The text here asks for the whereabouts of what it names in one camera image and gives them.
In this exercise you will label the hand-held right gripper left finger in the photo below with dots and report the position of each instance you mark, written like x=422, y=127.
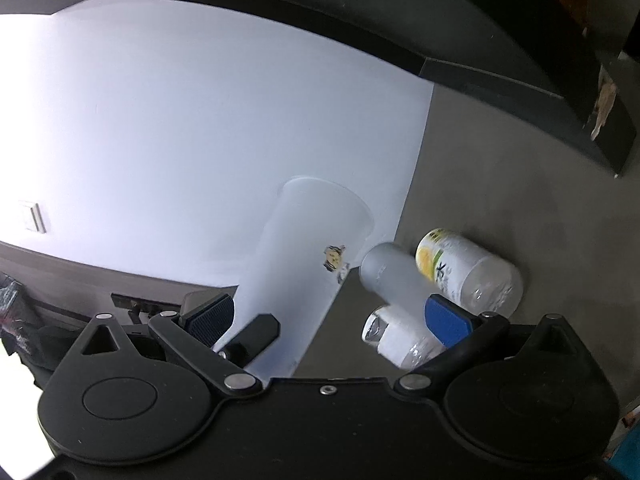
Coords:
x=209, y=321

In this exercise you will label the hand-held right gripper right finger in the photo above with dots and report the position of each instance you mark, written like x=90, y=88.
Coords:
x=446, y=325

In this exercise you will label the translucent white plastic cup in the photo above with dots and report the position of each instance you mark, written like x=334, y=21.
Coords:
x=300, y=250

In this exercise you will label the clear bottle with white label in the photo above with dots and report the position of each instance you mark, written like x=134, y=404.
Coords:
x=400, y=335

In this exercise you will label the black hexagonal knob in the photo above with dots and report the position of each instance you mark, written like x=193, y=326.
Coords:
x=257, y=334

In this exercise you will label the clear bottle with yellow label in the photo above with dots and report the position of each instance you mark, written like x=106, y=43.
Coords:
x=475, y=272

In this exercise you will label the frosted plastic bottle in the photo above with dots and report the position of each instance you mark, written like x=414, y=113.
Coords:
x=392, y=275

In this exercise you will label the dark cloth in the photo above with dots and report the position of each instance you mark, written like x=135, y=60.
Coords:
x=20, y=320

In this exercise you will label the teal object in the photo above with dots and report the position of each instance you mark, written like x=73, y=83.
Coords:
x=625, y=440

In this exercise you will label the white wall switch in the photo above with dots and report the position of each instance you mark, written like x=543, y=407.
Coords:
x=33, y=217

